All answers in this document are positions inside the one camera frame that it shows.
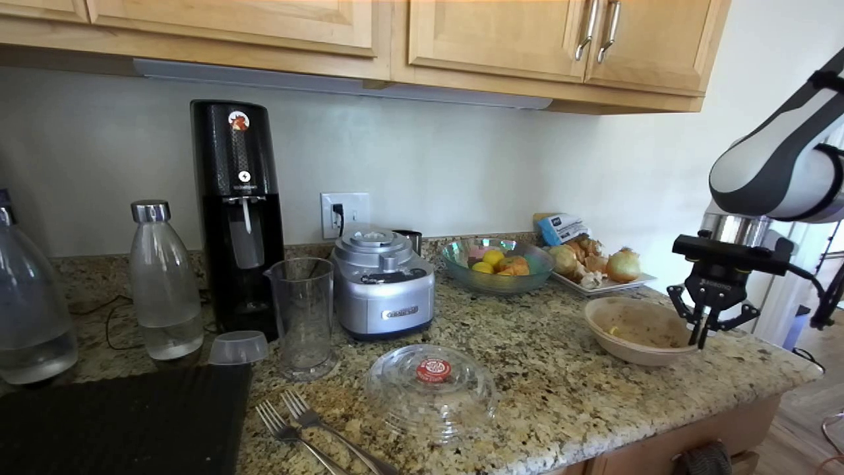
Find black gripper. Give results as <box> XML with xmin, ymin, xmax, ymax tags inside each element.
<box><xmin>663</xmin><ymin>261</ymin><xmax>765</xmax><ymax>351</ymax></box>

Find beige ceramic bowl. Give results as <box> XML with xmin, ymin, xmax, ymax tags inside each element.
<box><xmin>583</xmin><ymin>293</ymin><xmax>702</xmax><ymax>356</ymax></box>
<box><xmin>590</xmin><ymin>339</ymin><xmax>696</xmax><ymax>370</ymax></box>

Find large yellow onion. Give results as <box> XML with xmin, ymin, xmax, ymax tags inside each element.
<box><xmin>603</xmin><ymin>244</ymin><xmax>642</xmax><ymax>285</ymax></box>

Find white rectangular plate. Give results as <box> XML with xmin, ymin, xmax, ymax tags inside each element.
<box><xmin>547</xmin><ymin>267</ymin><xmax>655</xmax><ymax>298</ymax></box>

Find brown shallot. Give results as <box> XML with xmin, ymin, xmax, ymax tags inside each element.
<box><xmin>575</xmin><ymin>235</ymin><xmax>612</xmax><ymax>269</ymax></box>

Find wooden base cabinets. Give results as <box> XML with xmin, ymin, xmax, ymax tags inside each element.
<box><xmin>562</xmin><ymin>393</ymin><xmax>786</xmax><ymax>475</ymax></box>

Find blue white snack bag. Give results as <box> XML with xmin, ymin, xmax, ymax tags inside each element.
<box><xmin>532</xmin><ymin>209</ymin><xmax>592</xmax><ymax>251</ymax></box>

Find blue-green glass bowl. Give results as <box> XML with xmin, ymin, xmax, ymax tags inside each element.
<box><xmin>437</xmin><ymin>235</ymin><xmax>557</xmax><ymax>298</ymax></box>

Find orange fruit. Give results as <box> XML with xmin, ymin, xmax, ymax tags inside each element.
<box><xmin>499</xmin><ymin>253</ymin><xmax>534</xmax><ymax>280</ymax></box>

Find stainless steel cup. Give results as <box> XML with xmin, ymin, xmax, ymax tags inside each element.
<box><xmin>390</xmin><ymin>227</ymin><xmax>427</xmax><ymax>257</ymax></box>

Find silver food processor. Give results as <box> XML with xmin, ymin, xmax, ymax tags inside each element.
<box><xmin>330</xmin><ymin>227</ymin><xmax>437</xmax><ymax>342</ymax></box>

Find glass lid red knob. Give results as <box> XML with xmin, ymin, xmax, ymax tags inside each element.
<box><xmin>363</xmin><ymin>339</ymin><xmax>499</xmax><ymax>445</ymax></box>

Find wooden upper cabinets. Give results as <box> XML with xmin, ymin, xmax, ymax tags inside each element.
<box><xmin>0</xmin><ymin>0</ymin><xmax>732</xmax><ymax>115</ymax></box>

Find clear plastic pitcher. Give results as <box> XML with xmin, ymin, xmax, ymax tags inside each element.
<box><xmin>261</xmin><ymin>253</ymin><xmax>339</xmax><ymax>381</ymax></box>

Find metal fork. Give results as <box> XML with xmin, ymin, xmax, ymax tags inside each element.
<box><xmin>277</xmin><ymin>389</ymin><xmax>398</xmax><ymax>475</ymax></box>
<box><xmin>252</xmin><ymin>401</ymin><xmax>339</xmax><ymax>475</ymax></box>

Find black soda maker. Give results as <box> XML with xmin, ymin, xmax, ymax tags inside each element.
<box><xmin>189</xmin><ymin>98</ymin><xmax>286</xmax><ymax>342</ymax></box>

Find small clear bottle silver cap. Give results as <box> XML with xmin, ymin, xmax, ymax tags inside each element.
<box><xmin>127</xmin><ymin>197</ymin><xmax>204</xmax><ymax>364</ymax></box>

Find large clear bottle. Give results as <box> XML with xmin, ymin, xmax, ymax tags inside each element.
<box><xmin>0</xmin><ymin>186</ymin><xmax>78</xmax><ymax>387</ymax></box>

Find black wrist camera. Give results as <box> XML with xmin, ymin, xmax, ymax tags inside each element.
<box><xmin>670</xmin><ymin>232</ymin><xmax>799</xmax><ymax>276</ymax></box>

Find metal cabinet handle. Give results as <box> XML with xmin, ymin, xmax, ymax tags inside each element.
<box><xmin>596</xmin><ymin>0</ymin><xmax>624</xmax><ymax>63</ymax></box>
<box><xmin>572</xmin><ymin>0</ymin><xmax>600</xmax><ymax>63</ymax></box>

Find white wall outlet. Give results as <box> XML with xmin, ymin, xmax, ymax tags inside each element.
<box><xmin>317</xmin><ymin>190</ymin><xmax>373</xmax><ymax>242</ymax></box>

